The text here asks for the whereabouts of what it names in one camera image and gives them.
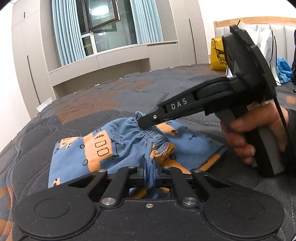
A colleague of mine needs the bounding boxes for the blue orange printed pants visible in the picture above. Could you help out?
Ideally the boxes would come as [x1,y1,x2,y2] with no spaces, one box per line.
[48,112,226,198]

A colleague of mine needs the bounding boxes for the right human hand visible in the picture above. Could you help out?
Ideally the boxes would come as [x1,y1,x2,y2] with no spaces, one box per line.
[220,101,288,164]

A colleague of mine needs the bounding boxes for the yellow shopping bag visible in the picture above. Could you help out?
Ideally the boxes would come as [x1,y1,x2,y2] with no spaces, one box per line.
[210,37,227,71]

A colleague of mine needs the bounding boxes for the blue plastic bag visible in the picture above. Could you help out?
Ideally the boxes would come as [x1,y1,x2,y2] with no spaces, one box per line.
[276,58,293,84]

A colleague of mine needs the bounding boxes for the white paper bag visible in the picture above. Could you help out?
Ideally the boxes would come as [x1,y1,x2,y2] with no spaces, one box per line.
[225,19,282,86]

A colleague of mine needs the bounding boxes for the beige built-in wardrobe unit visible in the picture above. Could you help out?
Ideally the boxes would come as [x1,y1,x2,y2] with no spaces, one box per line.
[11,1,208,118]

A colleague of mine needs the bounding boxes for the right light blue curtain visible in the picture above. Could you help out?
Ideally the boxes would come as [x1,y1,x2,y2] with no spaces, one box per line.
[130,0,164,44]

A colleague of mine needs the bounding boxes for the light blue curtain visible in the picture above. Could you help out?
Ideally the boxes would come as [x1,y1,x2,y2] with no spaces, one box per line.
[52,0,86,66]
[130,0,164,44]

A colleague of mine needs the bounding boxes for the grey orange quilted mattress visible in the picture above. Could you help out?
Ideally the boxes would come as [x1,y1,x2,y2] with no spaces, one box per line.
[1,65,295,240]

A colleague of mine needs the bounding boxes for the white label on mattress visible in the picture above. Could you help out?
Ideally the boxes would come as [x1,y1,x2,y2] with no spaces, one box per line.
[36,97,53,113]

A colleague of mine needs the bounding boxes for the brown framed open window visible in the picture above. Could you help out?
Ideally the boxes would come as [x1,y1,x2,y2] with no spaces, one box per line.
[76,1,137,56]

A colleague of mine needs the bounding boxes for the left light blue curtain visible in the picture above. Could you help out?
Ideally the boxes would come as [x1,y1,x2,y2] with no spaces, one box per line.
[52,0,86,66]

